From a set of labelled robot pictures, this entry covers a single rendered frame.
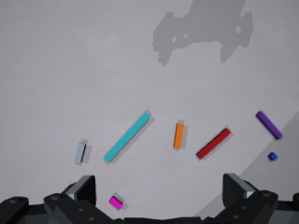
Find small blue cube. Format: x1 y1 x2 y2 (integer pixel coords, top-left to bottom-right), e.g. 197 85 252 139
267 152 278 161

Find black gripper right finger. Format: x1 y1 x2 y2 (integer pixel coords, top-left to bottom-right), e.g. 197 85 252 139
199 174 299 224

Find small magenta block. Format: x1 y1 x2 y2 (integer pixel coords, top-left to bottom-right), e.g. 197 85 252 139
109 196 122 210

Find orange rod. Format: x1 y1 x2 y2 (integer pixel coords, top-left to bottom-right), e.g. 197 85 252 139
173 123 183 147

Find purple rod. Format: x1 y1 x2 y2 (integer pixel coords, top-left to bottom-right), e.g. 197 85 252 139
255 111 282 139

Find short grey rod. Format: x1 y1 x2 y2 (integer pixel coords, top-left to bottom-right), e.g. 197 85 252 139
74 143 86 162

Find turquoise rod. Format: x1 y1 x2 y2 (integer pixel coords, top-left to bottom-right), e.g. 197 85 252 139
103 112 150 162

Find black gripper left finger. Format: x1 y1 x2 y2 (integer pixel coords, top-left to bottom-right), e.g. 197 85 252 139
0 175 129 224

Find red rod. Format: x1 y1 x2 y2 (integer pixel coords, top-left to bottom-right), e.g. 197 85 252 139
196 128 231 159

